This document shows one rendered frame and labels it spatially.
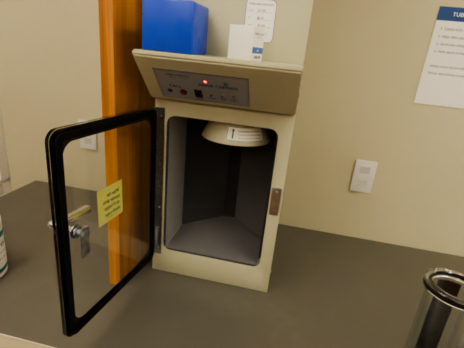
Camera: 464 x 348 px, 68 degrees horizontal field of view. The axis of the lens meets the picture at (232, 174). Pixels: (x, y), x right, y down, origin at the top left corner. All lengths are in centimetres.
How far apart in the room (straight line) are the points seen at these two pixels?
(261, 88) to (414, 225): 87
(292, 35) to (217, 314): 64
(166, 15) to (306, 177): 77
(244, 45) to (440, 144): 81
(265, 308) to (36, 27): 123
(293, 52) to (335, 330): 63
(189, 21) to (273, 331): 67
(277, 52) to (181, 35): 20
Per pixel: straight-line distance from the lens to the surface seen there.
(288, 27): 75
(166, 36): 69
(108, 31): 76
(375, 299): 105
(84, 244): 67
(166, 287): 94
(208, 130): 85
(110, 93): 77
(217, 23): 77
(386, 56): 121
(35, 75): 155
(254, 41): 67
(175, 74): 71
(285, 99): 70
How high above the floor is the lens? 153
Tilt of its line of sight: 20 degrees down
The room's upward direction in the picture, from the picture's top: 6 degrees clockwise
